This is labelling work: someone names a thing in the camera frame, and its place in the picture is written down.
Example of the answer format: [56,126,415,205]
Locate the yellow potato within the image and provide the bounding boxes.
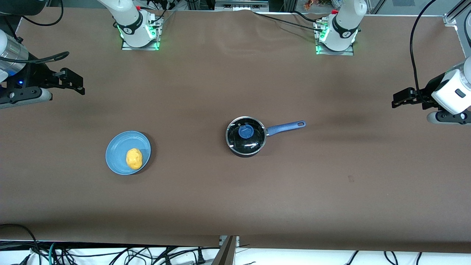
[126,148,143,170]

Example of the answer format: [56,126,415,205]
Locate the glass lid with blue knob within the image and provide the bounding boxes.
[226,117,266,154]

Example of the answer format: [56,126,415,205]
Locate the blue round plate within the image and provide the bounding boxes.
[106,131,152,176]

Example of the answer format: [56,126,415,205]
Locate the brown table cover mat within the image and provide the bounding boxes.
[0,8,471,254]

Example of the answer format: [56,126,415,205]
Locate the grey device behind table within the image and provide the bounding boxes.
[215,0,269,12]

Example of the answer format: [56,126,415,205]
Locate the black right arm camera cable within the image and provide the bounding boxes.
[0,51,70,64]

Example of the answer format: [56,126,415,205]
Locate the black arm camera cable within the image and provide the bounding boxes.
[0,51,70,64]
[410,0,438,97]

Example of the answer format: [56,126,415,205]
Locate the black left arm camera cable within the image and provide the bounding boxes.
[410,0,438,97]

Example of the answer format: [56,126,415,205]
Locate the black hanging cable loop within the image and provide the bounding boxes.
[18,0,64,27]

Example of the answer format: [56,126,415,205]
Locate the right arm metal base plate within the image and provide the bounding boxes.
[121,10,161,51]

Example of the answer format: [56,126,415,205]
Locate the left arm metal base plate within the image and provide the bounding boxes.
[315,18,354,56]

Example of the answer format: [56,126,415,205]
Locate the aluminium frame profile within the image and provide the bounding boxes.
[443,0,471,27]

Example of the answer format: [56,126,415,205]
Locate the black pot with blue handle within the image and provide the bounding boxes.
[225,116,307,158]

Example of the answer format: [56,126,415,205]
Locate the black cable across table edge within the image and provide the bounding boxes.
[253,11,324,33]

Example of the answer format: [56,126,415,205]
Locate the black looped floor cable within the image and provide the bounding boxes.
[0,223,39,260]

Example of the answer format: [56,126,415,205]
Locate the black tangled floor cables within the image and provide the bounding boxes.
[59,246,195,265]

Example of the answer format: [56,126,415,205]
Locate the dark angled support post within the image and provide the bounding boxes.
[210,236,240,265]

